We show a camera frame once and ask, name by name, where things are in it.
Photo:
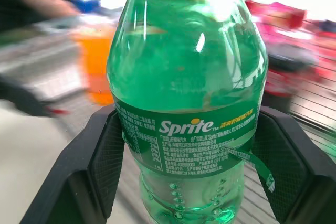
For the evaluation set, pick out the green Sprite plastic bottle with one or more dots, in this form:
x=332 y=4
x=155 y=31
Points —
x=187 y=82

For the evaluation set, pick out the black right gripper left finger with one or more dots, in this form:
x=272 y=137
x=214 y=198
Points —
x=86 y=171

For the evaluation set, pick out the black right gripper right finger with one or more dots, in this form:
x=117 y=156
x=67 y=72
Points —
x=294 y=171

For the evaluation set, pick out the dark cola bottle red label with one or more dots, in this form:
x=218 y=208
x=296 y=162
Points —
x=284 y=79

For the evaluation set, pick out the blue snack package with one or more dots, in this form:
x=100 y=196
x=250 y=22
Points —
x=86 y=5

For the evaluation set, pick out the red snack package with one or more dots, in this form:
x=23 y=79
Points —
x=278 y=15

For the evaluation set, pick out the orange soda bottle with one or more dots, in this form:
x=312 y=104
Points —
x=98 y=64

